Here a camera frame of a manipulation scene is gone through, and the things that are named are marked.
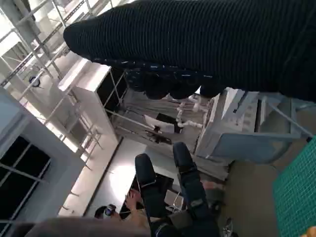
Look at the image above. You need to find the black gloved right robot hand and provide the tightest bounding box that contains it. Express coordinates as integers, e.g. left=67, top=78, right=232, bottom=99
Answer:
left=63, top=0, right=316, bottom=102

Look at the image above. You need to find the white open cabinet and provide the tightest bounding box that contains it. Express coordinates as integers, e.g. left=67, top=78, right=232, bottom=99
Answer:
left=58, top=59, right=130, bottom=140

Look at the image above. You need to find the person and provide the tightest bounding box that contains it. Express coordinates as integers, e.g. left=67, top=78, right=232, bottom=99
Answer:
left=94, top=142, right=224, bottom=237

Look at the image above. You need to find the white metal shelving rack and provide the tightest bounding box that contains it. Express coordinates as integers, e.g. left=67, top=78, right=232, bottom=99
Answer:
left=0, top=0, right=124, bottom=173

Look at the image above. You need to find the green cutting mat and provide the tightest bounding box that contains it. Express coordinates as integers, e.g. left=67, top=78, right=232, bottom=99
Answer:
left=273, top=140, right=316, bottom=237

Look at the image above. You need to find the dark window with white frame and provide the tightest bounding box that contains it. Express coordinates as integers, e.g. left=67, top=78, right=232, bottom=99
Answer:
left=0, top=135, right=52, bottom=226

